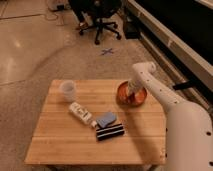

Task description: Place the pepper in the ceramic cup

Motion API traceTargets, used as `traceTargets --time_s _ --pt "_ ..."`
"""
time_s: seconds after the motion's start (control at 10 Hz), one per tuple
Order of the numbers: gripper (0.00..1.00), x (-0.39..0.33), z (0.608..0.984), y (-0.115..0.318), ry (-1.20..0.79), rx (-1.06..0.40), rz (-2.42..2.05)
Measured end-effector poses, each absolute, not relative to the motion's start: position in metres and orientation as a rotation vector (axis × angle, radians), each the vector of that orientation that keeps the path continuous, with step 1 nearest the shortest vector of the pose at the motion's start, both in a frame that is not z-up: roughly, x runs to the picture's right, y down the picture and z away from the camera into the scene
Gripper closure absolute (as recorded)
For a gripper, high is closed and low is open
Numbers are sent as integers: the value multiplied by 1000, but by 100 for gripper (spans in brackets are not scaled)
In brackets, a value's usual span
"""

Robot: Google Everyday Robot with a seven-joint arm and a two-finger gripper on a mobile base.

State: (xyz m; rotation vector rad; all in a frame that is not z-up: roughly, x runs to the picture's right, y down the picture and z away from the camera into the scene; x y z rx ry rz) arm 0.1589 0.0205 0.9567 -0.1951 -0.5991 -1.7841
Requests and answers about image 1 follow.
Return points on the black office chair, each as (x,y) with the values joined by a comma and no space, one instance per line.
(100,10)

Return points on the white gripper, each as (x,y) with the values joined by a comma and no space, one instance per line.
(133,86)

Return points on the wooden table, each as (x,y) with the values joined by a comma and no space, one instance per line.
(61,139)

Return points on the translucent white cup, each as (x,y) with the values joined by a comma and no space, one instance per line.
(68,89)

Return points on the blue sponge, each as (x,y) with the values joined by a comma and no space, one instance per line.
(106,119)

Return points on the red pepper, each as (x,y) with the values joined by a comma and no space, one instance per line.
(134,99)

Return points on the black box on floor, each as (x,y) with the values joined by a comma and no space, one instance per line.
(130,31)

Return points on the person legs with shoes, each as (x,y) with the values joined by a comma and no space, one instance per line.
(78,7)

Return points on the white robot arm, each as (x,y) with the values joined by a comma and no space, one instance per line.
(189,134)

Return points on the white plastic bottle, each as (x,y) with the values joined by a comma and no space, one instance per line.
(83,114)

